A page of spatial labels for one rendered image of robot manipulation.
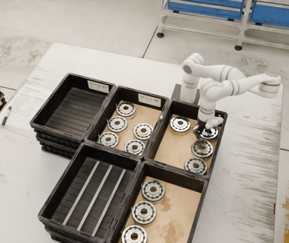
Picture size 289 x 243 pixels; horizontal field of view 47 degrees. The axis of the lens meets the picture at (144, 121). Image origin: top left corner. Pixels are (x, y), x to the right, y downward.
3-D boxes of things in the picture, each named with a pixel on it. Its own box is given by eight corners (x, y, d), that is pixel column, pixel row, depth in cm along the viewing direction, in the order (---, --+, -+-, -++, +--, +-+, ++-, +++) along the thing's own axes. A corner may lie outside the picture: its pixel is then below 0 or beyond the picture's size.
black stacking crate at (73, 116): (72, 87, 195) (68, 73, 186) (118, 100, 188) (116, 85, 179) (34, 138, 172) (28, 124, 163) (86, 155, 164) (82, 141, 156)
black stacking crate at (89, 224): (86, 155, 164) (83, 141, 155) (142, 173, 157) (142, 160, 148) (43, 229, 141) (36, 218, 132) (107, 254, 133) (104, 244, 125)
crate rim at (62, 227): (83, 143, 157) (82, 141, 155) (142, 162, 150) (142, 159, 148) (36, 220, 133) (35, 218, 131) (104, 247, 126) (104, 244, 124)
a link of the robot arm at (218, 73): (225, 74, 159) (234, 63, 164) (178, 60, 175) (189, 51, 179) (225, 88, 166) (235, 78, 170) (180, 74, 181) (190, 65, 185)
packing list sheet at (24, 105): (22, 83, 214) (22, 83, 214) (55, 90, 209) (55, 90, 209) (-7, 121, 194) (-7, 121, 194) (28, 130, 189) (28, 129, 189)
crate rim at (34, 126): (68, 74, 188) (68, 71, 186) (117, 87, 181) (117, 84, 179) (29, 127, 164) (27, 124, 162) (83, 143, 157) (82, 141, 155)
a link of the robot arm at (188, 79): (192, 48, 178) (188, 72, 192) (182, 58, 174) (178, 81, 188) (207, 56, 175) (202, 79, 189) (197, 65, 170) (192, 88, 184)
